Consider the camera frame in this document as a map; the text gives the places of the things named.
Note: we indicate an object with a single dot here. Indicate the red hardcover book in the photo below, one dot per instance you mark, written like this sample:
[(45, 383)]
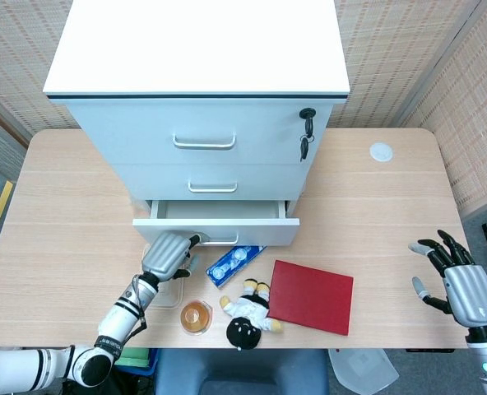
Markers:
[(313, 298)]

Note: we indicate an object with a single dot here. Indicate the medium white drawer front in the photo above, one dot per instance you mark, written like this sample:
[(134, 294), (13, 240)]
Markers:
[(153, 183)]

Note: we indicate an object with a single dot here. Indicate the large white drawer front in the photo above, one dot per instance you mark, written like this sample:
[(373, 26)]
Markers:
[(145, 131)]

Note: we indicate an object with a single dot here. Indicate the black hanging key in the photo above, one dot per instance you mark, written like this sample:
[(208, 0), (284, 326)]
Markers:
[(304, 146)]

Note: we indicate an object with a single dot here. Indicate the beige pulp food container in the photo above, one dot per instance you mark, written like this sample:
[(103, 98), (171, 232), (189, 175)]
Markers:
[(171, 294)]

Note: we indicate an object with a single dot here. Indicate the blue office chair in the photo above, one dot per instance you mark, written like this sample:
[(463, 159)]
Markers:
[(239, 372)]

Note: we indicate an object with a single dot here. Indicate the glass cup amber liquid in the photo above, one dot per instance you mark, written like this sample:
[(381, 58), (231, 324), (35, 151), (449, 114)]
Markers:
[(195, 317)]

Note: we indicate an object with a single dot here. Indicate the plush doll black hair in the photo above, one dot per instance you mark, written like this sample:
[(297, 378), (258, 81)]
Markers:
[(245, 317)]

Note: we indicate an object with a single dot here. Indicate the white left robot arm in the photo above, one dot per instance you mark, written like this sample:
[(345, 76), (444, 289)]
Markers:
[(116, 321)]

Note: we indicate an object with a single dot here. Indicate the translucent white plastic cover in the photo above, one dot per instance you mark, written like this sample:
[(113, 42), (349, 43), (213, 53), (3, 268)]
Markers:
[(363, 370)]

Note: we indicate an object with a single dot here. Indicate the white drawer cabinet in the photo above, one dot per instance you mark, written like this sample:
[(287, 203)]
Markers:
[(198, 49)]

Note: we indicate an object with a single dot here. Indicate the white round desk grommet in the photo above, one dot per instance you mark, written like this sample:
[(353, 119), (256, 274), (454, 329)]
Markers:
[(381, 152)]

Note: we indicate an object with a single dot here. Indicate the green box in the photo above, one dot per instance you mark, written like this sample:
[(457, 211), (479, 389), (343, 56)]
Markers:
[(136, 357)]

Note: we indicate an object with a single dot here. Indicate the small white drawer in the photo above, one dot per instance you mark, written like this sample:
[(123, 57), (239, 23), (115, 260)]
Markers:
[(251, 231)]

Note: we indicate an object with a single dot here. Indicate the blue toothbrush box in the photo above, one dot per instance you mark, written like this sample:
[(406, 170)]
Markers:
[(231, 265)]

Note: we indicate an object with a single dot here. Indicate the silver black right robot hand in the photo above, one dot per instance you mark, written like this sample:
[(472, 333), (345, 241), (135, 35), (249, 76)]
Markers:
[(471, 294)]

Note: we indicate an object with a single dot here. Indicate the black bag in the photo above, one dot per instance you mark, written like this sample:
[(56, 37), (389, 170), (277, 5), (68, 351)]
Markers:
[(124, 384)]

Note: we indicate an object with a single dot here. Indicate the black key in lock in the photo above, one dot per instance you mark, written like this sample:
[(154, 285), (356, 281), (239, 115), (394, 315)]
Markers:
[(307, 117)]

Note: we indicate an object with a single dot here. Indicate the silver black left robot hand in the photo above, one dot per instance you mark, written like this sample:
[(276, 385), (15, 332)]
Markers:
[(165, 255)]

